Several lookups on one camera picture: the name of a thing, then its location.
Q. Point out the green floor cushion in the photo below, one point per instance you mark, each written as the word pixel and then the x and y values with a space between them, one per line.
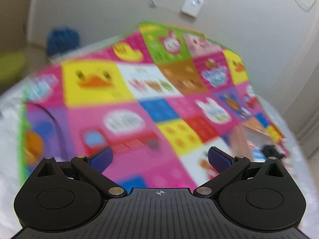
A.
pixel 13 66

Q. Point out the blue white milk carton toy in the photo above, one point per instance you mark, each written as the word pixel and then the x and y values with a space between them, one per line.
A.
pixel 257 155

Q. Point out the black plush toy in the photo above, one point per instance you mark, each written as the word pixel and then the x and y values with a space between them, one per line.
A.
pixel 271 151

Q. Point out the pink cardboard box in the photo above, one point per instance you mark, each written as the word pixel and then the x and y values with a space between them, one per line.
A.
pixel 244 138

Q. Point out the white wall box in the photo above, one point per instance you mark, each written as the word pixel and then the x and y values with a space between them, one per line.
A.
pixel 192 7

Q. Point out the colourful cartoon play mat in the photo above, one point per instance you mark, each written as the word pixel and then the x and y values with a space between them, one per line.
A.
pixel 160 97

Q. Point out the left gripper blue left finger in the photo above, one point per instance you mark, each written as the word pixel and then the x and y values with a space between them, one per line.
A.
pixel 91 170

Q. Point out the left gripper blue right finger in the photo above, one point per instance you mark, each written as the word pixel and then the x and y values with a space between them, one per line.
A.
pixel 229 169

